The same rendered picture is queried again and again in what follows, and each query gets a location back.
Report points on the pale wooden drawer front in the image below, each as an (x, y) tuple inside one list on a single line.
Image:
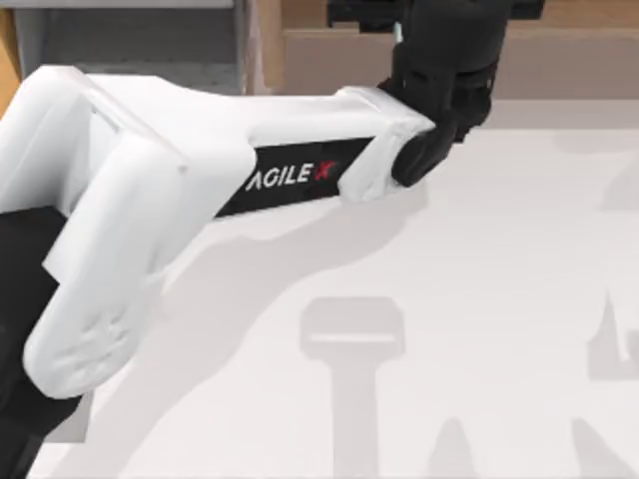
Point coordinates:
[(559, 65)]

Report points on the small pale blue object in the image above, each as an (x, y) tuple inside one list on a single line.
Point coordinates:
[(398, 33)]

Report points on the grey cabinet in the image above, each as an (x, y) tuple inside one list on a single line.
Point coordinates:
[(140, 40)]

